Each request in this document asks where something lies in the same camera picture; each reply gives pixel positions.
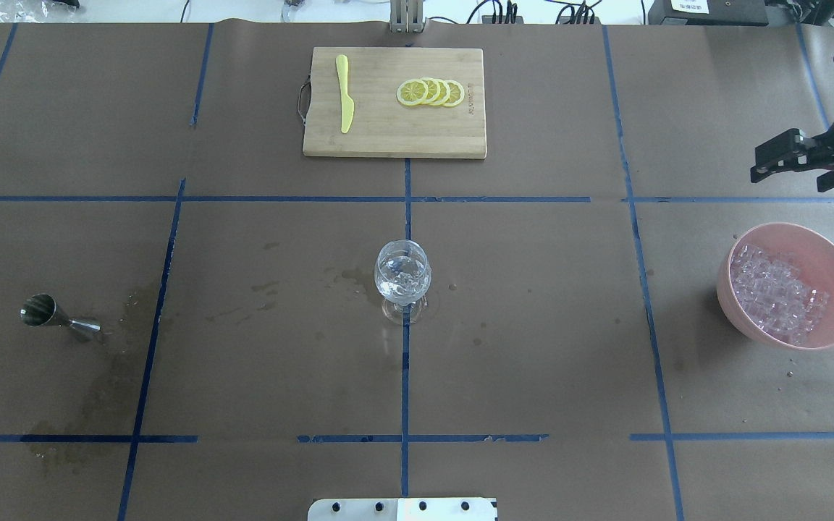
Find black box device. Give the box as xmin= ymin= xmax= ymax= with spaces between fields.
xmin=646 ymin=1 xmax=768 ymax=27

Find steel double jigger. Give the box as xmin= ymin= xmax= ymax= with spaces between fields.
xmin=20 ymin=293 xmax=104 ymax=342

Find pile of clear ice cubes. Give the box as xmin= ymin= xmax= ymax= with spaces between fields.
xmin=729 ymin=243 xmax=830 ymax=347

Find pink bowl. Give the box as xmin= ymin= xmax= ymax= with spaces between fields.
xmin=715 ymin=222 xmax=834 ymax=352

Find bamboo cutting board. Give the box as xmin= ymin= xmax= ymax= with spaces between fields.
xmin=303 ymin=46 xmax=489 ymax=161

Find lemon slice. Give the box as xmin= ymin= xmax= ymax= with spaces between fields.
xmin=421 ymin=78 xmax=437 ymax=105
xmin=442 ymin=80 xmax=466 ymax=108
xmin=396 ymin=79 xmax=430 ymax=106
xmin=430 ymin=79 xmax=452 ymax=106

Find yellow plastic knife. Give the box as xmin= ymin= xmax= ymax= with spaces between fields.
xmin=335 ymin=55 xmax=356 ymax=133

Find aluminium frame profile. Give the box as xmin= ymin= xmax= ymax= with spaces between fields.
xmin=389 ymin=0 xmax=426 ymax=34

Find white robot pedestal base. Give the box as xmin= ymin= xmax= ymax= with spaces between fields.
xmin=307 ymin=496 xmax=499 ymax=520

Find clear wine glass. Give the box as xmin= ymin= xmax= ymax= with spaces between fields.
xmin=374 ymin=240 xmax=431 ymax=326

